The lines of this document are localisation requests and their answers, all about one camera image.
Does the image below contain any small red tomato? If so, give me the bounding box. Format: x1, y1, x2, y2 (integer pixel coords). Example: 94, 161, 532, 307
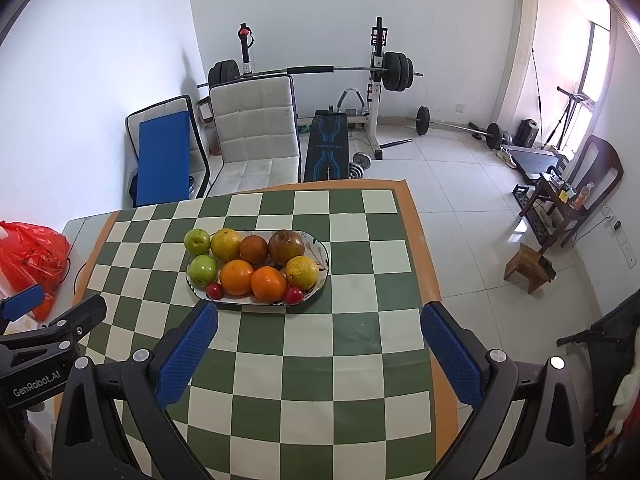
205, 282, 224, 301
283, 286, 305, 306

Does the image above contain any large bright orange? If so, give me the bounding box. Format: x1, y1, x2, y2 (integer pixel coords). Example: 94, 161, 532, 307
219, 259, 254, 297

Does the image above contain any white barbell rack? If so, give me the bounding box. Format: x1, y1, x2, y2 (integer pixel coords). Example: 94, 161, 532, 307
337, 16, 413, 160

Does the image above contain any floor barbell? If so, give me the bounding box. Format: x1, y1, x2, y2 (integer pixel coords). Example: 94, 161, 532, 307
416, 106, 503, 151

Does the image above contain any dark wooden chair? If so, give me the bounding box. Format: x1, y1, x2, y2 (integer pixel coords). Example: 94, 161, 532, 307
512, 136, 624, 254

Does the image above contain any small wooden stool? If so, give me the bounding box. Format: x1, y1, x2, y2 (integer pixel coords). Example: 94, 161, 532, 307
503, 243, 556, 295

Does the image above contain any red plastic bag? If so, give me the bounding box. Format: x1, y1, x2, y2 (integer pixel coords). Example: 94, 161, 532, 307
1, 221, 70, 322

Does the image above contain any black blue exercise bench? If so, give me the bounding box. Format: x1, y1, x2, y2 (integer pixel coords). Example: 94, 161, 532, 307
304, 110, 349, 182

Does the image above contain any white padded chair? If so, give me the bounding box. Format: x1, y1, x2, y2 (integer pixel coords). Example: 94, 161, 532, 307
209, 75, 300, 196

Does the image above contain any green checkered tablecloth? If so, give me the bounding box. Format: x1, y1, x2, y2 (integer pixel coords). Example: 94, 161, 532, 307
74, 180, 457, 479

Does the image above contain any barbell on rack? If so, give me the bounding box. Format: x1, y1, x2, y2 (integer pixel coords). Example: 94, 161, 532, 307
198, 52, 424, 92

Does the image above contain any dark red apple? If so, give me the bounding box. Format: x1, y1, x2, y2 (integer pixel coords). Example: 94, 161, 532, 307
268, 230, 305, 266

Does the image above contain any oval floral plate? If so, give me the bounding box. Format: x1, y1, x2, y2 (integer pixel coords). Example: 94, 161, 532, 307
186, 230, 330, 309

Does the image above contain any yellow orange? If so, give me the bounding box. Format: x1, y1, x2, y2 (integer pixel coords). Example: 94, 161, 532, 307
210, 228, 242, 263

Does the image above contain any green apple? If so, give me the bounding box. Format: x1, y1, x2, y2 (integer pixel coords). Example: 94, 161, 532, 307
183, 228, 210, 256
186, 254, 218, 288

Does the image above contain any yellow lemon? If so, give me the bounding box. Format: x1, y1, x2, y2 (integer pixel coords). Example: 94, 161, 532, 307
284, 256, 319, 290

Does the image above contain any dark red orange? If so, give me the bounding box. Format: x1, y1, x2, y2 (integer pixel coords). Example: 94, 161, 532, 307
239, 234, 269, 266

